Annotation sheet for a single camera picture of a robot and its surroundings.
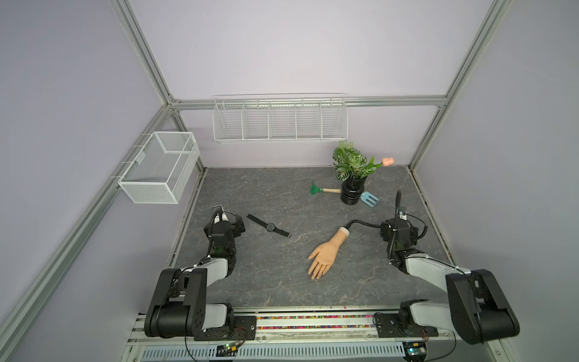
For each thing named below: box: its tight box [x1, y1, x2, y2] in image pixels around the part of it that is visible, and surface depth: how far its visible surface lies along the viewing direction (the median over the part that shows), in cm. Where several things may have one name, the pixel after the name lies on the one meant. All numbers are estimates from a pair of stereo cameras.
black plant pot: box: [340, 175, 368, 206], surface depth 102 cm
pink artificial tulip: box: [381, 156, 396, 167], surface depth 88 cm
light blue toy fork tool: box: [360, 190, 382, 209], surface depth 110 cm
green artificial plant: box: [332, 141, 384, 181], surface depth 89 cm
